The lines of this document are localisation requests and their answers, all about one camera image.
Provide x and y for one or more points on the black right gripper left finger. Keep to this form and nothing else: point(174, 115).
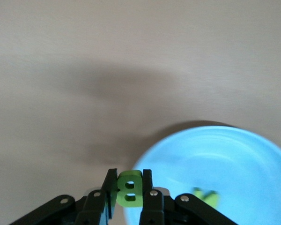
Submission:
point(84, 208)

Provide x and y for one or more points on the green foam letter N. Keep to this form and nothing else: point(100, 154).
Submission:
point(209, 198)

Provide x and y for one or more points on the green foam letter B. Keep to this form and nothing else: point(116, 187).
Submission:
point(128, 175)

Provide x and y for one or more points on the blue plate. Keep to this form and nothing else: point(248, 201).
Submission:
point(224, 164)

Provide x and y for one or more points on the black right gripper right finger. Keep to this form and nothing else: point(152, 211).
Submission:
point(159, 208)

